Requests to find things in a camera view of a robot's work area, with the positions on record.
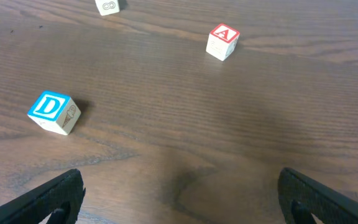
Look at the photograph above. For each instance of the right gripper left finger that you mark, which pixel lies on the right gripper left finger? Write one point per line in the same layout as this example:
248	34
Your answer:
59	199

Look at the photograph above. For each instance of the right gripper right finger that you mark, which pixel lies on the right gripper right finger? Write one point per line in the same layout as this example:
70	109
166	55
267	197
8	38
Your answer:
303	199

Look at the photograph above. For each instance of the red A letter block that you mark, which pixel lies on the red A letter block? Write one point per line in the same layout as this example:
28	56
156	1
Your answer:
222	41

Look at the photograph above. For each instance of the blue D letter block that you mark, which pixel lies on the blue D letter block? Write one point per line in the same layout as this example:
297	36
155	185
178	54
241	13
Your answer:
55	112

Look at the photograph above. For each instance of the red U letter block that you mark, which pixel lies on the red U letter block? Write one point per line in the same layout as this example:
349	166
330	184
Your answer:
107	7

